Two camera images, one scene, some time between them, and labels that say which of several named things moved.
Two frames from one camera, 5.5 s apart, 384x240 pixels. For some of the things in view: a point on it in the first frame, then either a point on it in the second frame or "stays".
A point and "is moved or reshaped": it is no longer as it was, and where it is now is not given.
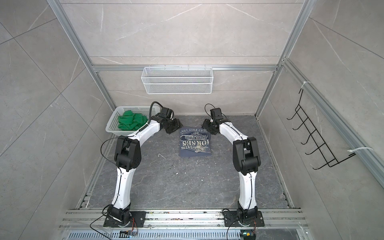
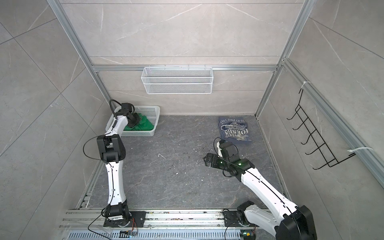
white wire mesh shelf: [177, 80] stays
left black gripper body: [173, 125] → [135, 119]
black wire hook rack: [330, 159] stays
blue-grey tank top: [194, 141] is moved or reshaped
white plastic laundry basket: [125, 120] stays
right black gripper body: [209, 125] → [218, 162]
